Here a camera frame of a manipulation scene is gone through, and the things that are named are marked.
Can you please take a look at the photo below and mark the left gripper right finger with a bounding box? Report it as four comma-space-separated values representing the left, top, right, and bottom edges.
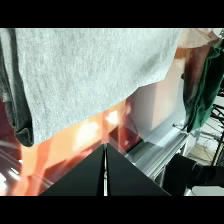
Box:
106, 143, 171, 197

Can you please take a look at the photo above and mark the dark green garment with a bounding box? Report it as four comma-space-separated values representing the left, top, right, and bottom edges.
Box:
182, 39, 224, 134

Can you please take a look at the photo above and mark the silver frame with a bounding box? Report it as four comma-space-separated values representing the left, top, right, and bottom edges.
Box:
125, 123, 193, 188

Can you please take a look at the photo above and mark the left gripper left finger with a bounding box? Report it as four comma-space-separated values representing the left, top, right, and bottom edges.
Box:
40, 143, 106, 197

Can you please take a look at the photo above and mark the grey T-shirt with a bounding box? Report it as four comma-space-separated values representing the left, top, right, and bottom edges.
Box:
0, 27, 184, 148

